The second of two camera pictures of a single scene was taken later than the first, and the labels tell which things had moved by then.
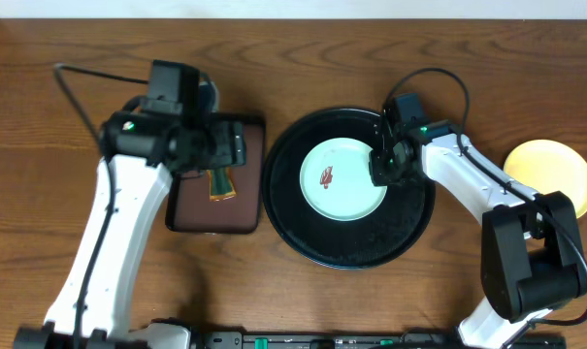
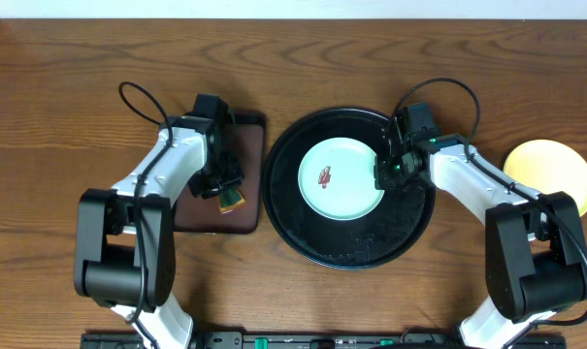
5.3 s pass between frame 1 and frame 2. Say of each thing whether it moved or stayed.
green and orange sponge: moved
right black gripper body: stayed
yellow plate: stayed
